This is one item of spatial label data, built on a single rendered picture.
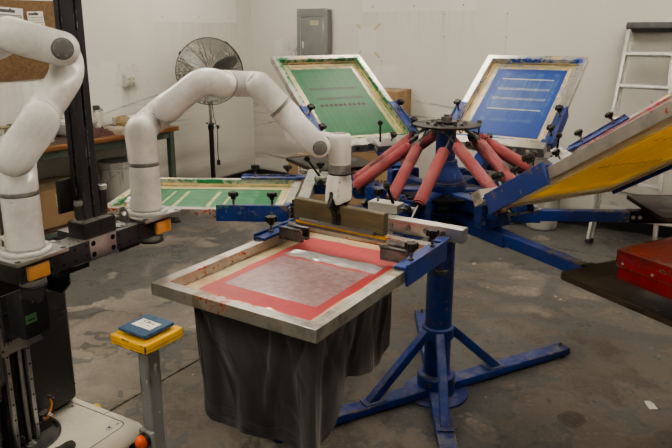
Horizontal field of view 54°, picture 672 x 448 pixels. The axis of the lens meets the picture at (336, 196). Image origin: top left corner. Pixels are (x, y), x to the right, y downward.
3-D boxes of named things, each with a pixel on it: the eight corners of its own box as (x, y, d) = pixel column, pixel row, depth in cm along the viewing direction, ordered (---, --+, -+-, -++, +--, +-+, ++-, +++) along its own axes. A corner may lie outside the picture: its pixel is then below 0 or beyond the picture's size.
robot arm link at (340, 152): (306, 134, 209) (303, 129, 218) (306, 166, 212) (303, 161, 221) (353, 133, 211) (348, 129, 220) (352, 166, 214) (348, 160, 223)
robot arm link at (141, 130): (125, 168, 202) (120, 116, 198) (131, 160, 215) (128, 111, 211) (157, 167, 203) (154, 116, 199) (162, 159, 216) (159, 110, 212)
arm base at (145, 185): (111, 212, 211) (107, 165, 207) (140, 204, 221) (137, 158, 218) (147, 219, 203) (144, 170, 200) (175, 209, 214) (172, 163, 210)
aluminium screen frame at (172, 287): (316, 344, 163) (316, 330, 162) (151, 294, 193) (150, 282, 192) (444, 255, 227) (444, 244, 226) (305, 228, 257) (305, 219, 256)
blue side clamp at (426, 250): (407, 287, 202) (408, 265, 200) (393, 283, 204) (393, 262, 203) (446, 259, 226) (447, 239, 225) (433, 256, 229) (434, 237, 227)
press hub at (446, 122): (457, 424, 293) (473, 122, 260) (380, 398, 314) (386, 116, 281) (488, 385, 325) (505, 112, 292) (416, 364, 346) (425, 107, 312)
